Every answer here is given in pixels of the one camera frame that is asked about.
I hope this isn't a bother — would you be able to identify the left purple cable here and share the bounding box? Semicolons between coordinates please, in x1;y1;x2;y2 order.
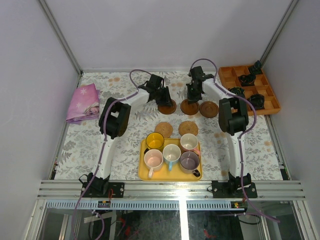
70;69;153;240

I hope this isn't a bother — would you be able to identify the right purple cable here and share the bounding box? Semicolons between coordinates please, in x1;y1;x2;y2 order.
189;58;281;223

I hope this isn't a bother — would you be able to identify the woven rattan coaster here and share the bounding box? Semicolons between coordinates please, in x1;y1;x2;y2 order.
178;120;199;136
154;122;173;138

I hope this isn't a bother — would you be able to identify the floral tablecloth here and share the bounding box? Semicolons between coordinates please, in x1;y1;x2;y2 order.
55;72;282;181

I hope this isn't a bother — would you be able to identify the amber glass cup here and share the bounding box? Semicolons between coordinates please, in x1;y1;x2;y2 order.
145;132;165;151

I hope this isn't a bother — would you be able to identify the black part with yellow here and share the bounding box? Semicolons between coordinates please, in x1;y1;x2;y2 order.
229;86;245;98

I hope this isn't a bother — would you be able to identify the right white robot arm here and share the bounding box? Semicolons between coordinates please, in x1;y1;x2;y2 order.
186;66;251;198

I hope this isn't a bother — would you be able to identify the pink folded cloth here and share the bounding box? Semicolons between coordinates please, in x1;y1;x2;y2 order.
66;83;100;124

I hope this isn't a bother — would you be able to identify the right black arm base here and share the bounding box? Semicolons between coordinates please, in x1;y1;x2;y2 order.
211;173;258;199

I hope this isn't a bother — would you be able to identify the yellow plastic tray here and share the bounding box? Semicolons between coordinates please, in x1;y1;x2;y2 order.
138;138;203;182

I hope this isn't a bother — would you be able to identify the pink mug white handle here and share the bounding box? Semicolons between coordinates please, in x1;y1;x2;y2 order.
144;149;164;179

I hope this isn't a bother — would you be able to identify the white mug blue handle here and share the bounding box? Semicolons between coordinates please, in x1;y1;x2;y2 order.
162;144;182;171

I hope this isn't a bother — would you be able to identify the purple mug black handle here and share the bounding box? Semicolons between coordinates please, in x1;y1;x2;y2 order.
179;151;201;178

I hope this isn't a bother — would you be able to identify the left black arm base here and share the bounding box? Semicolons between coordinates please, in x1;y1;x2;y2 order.
78;172;125;199

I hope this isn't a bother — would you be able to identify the black part top compartment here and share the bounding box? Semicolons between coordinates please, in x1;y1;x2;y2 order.
248;60;263;75

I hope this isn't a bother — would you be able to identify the black part compartment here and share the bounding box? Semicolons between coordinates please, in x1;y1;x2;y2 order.
238;73;256;87
247;94;265;110
248;60;263;75

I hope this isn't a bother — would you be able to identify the brown wooden coaster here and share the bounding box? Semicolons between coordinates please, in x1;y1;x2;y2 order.
157;99;177;115
199;101;219;118
180;99;200;116

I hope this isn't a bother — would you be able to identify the black part lower compartment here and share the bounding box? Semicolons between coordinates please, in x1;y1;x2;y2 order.
247;94;265;110

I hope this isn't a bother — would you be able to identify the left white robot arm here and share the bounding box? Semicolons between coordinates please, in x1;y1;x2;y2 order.
82;74;173;198

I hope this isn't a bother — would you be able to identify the purple cable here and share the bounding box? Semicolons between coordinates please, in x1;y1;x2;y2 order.
189;58;281;223
70;69;153;240

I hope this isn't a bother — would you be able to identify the cream mug pink outside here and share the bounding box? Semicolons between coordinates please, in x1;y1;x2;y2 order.
180;133;201;156

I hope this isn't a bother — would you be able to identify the orange compartment tray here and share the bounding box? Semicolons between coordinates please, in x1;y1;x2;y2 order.
218;65;281;115

